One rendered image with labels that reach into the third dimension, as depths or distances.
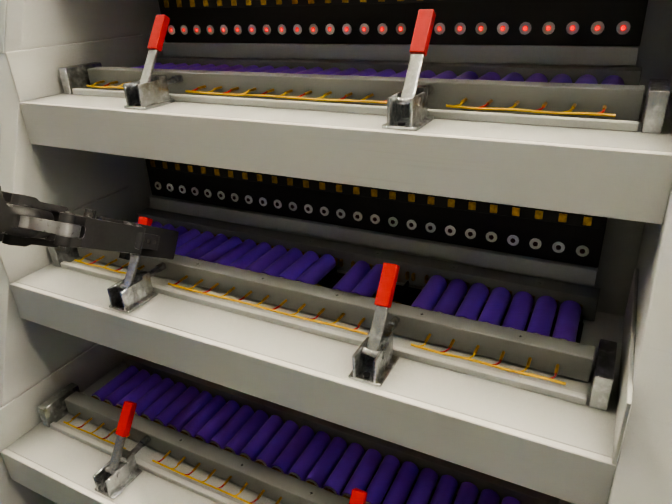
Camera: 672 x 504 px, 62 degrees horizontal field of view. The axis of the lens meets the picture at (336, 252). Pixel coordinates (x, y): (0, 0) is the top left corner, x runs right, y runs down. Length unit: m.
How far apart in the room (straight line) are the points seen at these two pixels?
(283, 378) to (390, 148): 0.21
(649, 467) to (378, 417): 0.18
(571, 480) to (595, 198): 0.19
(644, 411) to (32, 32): 0.66
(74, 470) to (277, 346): 0.31
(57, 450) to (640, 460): 0.59
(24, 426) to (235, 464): 0.28
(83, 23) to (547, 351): 0.61
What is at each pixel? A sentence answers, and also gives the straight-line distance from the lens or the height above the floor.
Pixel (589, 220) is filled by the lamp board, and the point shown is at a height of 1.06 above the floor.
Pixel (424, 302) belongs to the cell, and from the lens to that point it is 0.51.
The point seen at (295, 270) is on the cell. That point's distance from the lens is 0.57.
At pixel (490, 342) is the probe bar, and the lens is 0.47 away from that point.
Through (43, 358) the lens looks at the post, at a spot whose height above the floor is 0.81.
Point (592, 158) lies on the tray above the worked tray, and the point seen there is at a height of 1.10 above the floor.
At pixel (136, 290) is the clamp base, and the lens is 0.59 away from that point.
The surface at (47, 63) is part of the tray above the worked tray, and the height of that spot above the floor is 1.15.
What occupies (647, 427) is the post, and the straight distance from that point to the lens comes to 0.41.
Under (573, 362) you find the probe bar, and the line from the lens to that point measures 0.46.
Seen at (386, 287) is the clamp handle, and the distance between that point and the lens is 0.44.
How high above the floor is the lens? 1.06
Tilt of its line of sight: 7 degrees down
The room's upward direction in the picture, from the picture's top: 7 degrees clockwise
